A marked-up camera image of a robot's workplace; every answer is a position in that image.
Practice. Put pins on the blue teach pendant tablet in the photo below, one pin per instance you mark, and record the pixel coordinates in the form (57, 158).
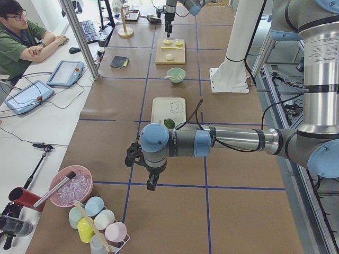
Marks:
(29, 97)
(66, 74)

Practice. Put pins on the black computer mouse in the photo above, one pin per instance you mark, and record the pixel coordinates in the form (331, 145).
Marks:
(74, 50)

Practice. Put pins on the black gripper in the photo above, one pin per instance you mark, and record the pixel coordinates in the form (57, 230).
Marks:
(169, 18)
(154, 173)

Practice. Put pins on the pink bowl with ice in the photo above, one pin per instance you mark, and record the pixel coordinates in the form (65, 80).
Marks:
(77, 189)

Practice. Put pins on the wooden cutting board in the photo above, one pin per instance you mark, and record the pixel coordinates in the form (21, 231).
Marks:
(179, 55)

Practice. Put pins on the wooden mug tree stand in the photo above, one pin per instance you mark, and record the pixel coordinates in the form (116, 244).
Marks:
(124, 32)

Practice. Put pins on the metal scoop in ice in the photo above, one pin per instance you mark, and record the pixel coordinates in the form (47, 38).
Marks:
(47, 195)

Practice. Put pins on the yellow cup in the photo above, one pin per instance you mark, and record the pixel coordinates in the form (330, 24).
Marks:
(85, 231)

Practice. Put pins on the light blue cup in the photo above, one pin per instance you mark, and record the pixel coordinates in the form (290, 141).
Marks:
(94, 206)

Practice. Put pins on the black keyboard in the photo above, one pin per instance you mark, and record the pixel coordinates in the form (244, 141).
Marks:
(90, 31)

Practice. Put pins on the grey cup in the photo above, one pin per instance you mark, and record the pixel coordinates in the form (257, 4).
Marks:
(96, 246)

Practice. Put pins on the green lime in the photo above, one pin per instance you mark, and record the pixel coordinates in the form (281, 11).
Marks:
(169, 123)

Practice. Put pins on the white cup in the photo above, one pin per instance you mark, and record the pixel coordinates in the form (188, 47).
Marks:
(103, 219)

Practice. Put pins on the dark wooden tray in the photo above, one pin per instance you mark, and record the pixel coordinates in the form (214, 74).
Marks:
(132, 15)

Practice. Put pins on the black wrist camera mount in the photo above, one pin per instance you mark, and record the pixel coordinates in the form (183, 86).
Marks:
(134, 155)

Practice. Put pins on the light green ceramic bowl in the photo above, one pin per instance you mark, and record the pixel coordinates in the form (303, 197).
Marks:
(176, 71)

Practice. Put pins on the white rectangular tray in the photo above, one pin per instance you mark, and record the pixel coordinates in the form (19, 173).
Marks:
(168, 108)

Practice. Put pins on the white ceramic spoon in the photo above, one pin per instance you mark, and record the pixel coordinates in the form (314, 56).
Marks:
(172, 77)

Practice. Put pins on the aluminium frame post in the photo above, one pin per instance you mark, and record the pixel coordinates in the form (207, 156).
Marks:
(67, 6)

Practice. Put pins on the mint green cup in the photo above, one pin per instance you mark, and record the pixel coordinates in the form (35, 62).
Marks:
(74, 217)

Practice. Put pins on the pink cup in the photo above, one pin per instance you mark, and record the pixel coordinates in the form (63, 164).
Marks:
(116, 232)

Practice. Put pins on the lemon slice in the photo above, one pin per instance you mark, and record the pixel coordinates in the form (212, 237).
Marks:
(178, 43)
(167, 42)

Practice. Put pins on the wooden rack handle stick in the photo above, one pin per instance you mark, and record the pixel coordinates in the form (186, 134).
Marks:
(93, 227)

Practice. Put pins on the dark grey sponge cloth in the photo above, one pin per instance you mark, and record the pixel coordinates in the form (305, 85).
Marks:
(119, 62)

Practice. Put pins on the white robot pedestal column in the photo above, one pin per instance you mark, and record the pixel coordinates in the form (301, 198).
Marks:
(231, 75)

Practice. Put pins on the black selfie stick tripod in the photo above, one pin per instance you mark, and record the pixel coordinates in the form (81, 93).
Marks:
(47, 148)

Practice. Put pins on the seated person green shirt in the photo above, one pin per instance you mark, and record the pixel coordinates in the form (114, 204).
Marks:
(23, 41)

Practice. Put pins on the stainless steel scoop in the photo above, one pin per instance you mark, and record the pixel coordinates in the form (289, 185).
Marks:
(151, 19)

